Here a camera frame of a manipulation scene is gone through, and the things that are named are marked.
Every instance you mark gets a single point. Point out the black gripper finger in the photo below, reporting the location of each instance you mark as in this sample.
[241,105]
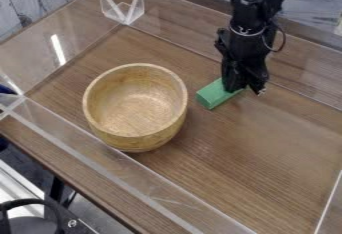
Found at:
[233,77]
[258,78]

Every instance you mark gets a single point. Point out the clear acrylic tray wall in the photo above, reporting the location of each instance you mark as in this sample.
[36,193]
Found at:
[134,194]

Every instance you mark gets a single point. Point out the green rectangular block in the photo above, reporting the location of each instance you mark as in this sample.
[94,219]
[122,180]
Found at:
[213,95]

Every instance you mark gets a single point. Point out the black table leg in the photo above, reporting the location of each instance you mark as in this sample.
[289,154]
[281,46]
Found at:
[56,189]

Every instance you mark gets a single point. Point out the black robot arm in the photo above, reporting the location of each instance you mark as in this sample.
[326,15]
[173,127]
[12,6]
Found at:
[251,16]

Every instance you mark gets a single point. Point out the brown wooden bowl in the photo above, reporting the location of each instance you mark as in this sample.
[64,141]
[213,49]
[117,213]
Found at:
[135,106]

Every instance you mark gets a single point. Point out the clear acrylic corner bracket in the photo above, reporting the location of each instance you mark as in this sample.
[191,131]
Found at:
[123,12]

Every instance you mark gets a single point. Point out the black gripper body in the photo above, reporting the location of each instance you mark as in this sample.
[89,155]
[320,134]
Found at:
[245,51]

